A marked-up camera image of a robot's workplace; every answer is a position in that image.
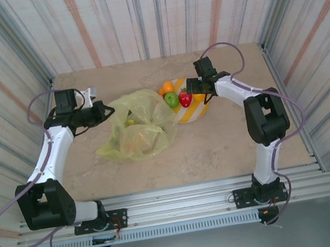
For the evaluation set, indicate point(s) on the round orange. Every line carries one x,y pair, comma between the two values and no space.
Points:
198,96

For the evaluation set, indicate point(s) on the red strawberry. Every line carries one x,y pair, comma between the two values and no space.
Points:
185,99

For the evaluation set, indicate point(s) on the green apple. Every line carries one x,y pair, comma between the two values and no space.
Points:
171,99

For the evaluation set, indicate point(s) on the orange pear-shaped fruit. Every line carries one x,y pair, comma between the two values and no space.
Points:
166,87

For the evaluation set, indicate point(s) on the yellow plastic bag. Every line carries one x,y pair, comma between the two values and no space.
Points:
150,125

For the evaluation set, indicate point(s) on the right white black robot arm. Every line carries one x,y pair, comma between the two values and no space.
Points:
267,120

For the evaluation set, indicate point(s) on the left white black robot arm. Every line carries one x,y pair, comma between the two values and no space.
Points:
44,210

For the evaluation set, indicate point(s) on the yellow white striped plate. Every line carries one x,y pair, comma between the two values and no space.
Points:
193,113

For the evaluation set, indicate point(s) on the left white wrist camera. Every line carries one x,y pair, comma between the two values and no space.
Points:
86,96

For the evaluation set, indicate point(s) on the aluminium rail frame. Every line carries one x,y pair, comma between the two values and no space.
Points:
179,196

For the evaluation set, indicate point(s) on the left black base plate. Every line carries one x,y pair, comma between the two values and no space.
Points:
118,219

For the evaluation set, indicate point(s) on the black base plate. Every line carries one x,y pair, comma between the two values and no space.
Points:
118,219
241,199

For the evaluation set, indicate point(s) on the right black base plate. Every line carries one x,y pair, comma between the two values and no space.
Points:
241,199

